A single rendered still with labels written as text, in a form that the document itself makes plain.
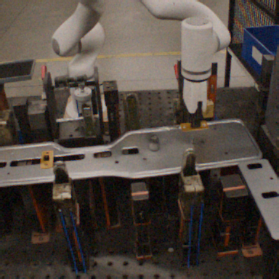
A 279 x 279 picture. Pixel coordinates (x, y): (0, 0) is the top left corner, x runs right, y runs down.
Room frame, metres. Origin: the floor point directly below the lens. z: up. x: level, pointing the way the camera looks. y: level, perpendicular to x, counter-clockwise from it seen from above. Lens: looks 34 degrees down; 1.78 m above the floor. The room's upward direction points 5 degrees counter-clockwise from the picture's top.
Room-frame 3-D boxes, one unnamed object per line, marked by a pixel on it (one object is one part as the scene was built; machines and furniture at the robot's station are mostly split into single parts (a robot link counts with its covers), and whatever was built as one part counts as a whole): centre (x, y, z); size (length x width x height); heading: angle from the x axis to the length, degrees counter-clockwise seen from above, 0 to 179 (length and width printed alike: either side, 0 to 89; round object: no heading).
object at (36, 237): (0.92, 0.34, 0.84); 0.17 x 0.06 x 0.29; 3
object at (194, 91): (0.95, -0.20, 1.20); 0.10 x 0.07 x 0.11; 3
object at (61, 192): (0.76, 0.19, 0.87); 0.12 x 0.09 x 0.35; 3
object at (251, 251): (0.76, -0.37, 0.84); 0.11 x 0.06 x 0.29; 3
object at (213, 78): (1.12, -0.29, 0.95); 0.03 x 0.01 x 0.50; 93
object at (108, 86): (1.16, 0.05, 0.91); 0.07 x 0.05 x 0.42; 3
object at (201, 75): (0.95, -0.20, 1.26); 0.09 x 0.08 x 0.03; 3
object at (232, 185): (0.77, -0.29, 0.84); 0.11 x 0.10 x 0.28; 3
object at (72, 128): (1.14, 0.18, 0.94); 0.18 x 0.13 x 0.49; 93
